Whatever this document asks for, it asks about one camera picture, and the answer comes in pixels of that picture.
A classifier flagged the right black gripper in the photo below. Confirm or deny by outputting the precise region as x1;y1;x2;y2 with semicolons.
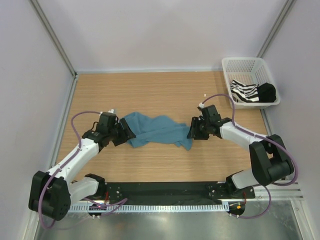
187;116;211;140

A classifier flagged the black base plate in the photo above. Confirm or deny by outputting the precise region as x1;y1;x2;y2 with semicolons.
88;181;256;206

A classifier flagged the teal tank top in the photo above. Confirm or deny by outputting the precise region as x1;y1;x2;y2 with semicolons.
124;112;193;151

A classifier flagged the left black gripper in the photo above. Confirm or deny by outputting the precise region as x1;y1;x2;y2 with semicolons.
107;118;136;146

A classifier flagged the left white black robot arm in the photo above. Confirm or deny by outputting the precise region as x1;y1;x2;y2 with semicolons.
28;111;136;221

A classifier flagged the black white striped tank top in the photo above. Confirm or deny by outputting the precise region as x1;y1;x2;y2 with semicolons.
230;79;260;103

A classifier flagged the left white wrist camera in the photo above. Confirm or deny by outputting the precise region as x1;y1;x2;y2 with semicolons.
107;108;117;115

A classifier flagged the white slotted cable duct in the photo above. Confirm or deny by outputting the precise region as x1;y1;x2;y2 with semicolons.
68;202;229;214

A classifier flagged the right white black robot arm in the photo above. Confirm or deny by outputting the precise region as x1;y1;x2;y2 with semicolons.
187;103;295;198

